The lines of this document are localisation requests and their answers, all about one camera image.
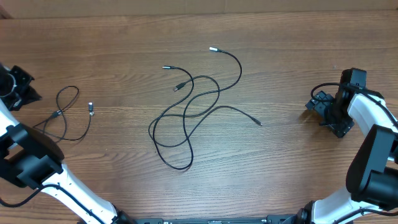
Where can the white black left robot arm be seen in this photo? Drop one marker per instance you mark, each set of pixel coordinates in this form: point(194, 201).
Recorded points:
point(29, 158)

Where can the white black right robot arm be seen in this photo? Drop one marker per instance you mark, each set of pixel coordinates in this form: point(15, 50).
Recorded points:
point(370, 185)

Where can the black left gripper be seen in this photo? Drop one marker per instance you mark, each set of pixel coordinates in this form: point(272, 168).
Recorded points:
point(21, 97)

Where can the cardboard back wall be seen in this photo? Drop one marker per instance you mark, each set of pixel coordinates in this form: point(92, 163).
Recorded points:
point(31, 9)

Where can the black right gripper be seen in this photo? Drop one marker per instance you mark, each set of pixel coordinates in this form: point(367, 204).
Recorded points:
point(329, 111)

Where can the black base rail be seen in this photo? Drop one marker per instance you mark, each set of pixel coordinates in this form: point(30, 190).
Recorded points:
point(270, 219)

